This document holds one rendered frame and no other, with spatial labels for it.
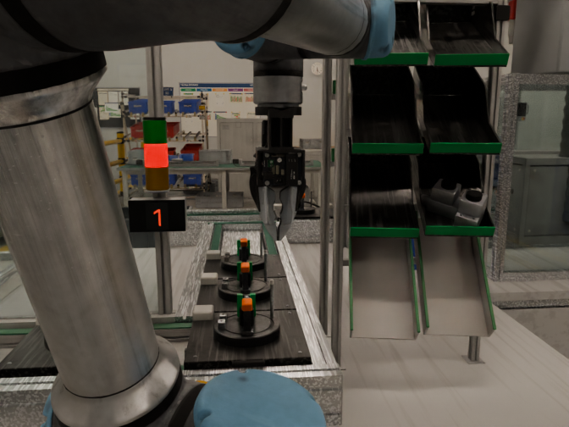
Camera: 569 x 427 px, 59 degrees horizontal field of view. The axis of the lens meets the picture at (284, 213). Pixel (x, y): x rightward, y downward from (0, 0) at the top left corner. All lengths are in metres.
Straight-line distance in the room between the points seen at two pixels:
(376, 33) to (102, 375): 0.45
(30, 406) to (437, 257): 0.84
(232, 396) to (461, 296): 0.73
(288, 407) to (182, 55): 11.38
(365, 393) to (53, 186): 0.86
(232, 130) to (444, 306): 7.40
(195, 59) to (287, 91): 10.95
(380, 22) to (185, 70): 11.14
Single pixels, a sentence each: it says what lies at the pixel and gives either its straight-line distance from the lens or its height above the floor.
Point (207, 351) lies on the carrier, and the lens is 1.02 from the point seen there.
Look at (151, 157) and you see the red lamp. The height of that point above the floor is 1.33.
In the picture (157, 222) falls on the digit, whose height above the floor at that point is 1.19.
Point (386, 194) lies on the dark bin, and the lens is 1.11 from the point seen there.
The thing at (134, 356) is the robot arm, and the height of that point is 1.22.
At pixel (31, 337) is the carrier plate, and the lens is 1.19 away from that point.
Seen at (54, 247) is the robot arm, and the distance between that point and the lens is 0.39.
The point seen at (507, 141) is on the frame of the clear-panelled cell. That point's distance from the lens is 1.80.
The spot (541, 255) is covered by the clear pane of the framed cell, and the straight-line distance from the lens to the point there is 1.96.
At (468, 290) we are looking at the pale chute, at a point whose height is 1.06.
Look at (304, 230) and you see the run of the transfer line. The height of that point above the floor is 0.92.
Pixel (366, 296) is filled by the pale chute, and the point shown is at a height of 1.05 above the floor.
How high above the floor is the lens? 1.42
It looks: 11 degrees down
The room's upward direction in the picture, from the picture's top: straight up
